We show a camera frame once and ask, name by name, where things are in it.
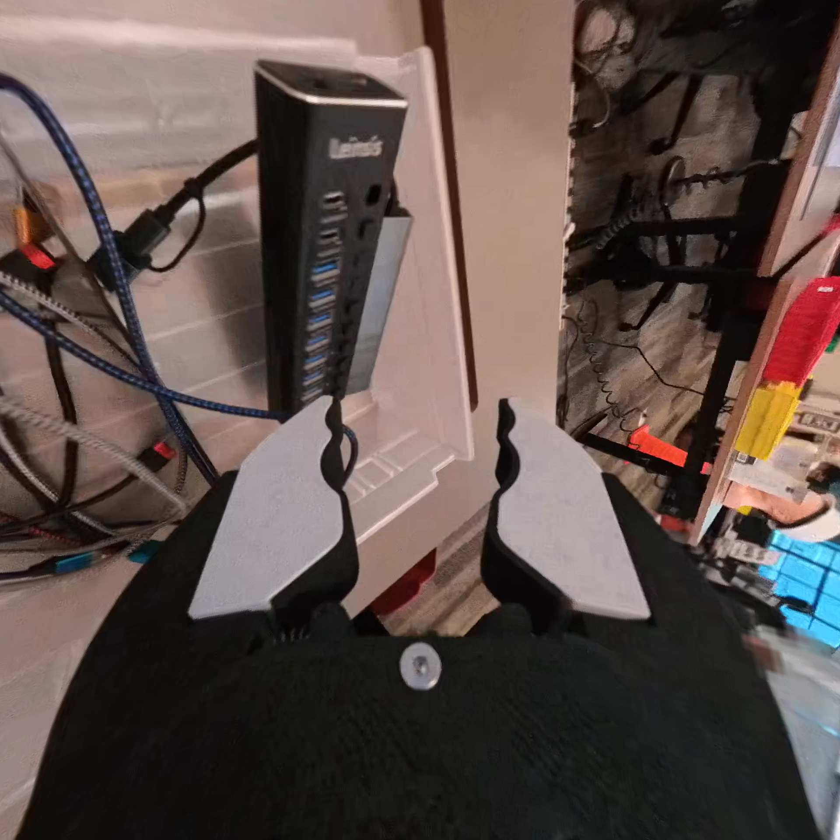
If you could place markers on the clear plastic bin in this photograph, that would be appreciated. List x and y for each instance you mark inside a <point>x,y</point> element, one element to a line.
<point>433,328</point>

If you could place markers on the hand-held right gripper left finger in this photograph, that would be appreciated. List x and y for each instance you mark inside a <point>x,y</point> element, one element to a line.
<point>269,525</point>

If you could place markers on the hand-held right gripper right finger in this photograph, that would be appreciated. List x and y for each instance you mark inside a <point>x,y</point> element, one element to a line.
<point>571,525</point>

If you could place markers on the black usb hub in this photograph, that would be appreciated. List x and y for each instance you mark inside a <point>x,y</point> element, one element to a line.
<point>295,263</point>

